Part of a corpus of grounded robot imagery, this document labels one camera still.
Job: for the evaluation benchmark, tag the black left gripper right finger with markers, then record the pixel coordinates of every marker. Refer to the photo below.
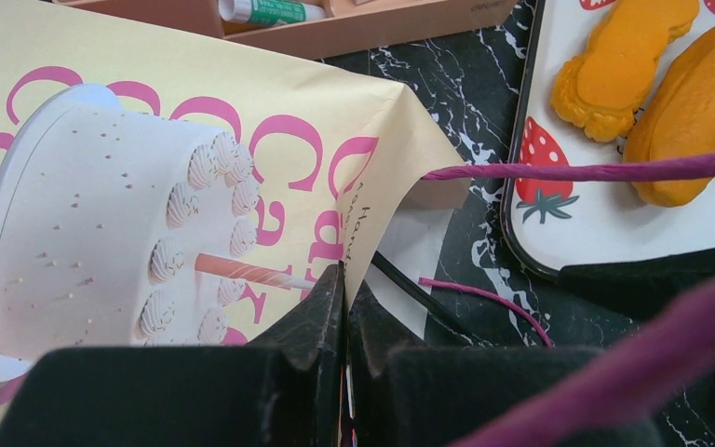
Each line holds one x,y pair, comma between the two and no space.
409,393

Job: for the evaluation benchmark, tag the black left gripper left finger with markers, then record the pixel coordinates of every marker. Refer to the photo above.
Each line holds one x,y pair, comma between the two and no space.
283,388

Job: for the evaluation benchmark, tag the pink and cream paper bag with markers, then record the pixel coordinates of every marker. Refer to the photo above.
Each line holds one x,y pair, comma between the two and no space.
165,188

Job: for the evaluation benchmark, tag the long twisted orange bread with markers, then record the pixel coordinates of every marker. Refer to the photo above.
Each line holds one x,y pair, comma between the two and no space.
601,89

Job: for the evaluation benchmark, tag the orange baguette bread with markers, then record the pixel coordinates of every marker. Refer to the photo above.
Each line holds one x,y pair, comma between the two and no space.
680,119

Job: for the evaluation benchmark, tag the white strawberry tray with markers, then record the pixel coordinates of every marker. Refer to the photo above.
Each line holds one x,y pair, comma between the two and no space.
551,225

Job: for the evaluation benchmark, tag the pink desk organizer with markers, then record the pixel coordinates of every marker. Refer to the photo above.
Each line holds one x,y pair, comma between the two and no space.
349,26

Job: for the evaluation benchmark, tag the green tube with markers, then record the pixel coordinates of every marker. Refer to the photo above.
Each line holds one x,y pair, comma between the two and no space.
268,13

